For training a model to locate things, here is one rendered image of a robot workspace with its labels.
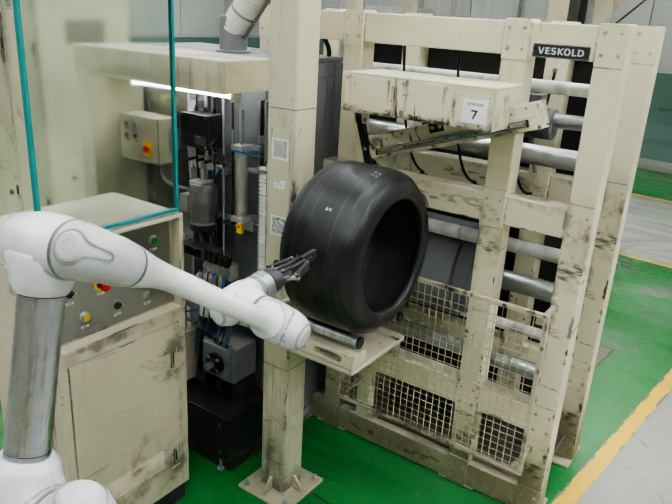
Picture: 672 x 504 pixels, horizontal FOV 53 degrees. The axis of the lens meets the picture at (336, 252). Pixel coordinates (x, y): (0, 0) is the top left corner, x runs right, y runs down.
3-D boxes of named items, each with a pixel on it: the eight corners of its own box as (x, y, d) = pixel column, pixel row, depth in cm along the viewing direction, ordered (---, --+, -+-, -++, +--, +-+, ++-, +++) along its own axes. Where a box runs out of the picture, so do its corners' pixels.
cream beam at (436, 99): (340, 110, 252) (342, 70, 247) (376, 105, 271) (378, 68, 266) (491, 134, 220) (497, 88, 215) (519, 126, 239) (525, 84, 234)
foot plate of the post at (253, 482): (238, 486, 293) (238, 479, 292) (277, 456, 314) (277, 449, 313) (285, 513, 279) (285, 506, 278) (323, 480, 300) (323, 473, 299)
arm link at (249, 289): (239, 299, 199) (273, 318, 193) (201, 322, 187) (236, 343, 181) (240, 268, 193) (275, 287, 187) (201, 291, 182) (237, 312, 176)
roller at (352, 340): (280, 321, 251) (280, 310, 250) (287, 317, 255) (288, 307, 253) (357, 351, 233) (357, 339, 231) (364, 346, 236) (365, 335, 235)
